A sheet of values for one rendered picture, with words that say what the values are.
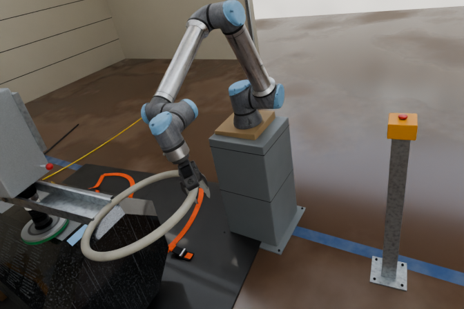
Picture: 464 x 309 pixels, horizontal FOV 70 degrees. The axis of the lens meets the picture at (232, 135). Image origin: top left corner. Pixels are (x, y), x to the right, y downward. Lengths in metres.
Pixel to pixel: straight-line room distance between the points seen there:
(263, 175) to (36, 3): 6.42
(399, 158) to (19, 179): 1.72
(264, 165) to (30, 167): 1.22
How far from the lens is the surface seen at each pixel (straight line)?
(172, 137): 1.19
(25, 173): 1.70
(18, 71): 7.48
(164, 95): 1.39
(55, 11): 7.93
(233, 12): 1.58
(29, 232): 1.94
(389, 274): 2.37
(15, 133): 1.66
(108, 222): 1.90
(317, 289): 2.30
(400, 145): 1.75
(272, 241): 2.48
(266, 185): 2.13
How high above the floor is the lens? 1.88
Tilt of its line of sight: 29 degrees down
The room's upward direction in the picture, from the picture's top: 11 degrees counter-clockwise
